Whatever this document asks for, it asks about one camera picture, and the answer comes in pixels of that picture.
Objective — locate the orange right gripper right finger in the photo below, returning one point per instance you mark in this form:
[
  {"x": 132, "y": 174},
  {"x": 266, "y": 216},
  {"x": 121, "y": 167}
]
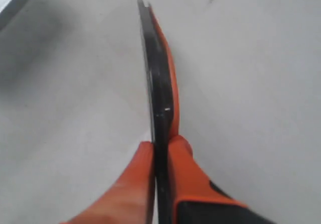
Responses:
[{"x": 194, "y": 198}]

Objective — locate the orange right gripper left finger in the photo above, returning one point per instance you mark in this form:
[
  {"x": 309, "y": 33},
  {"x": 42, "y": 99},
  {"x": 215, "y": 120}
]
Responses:
[{"x": 131, "y": 198}]

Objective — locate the dark transparent lunch box lid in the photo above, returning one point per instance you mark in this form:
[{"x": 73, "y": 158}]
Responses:
[{"x": 161, "y": 103}]

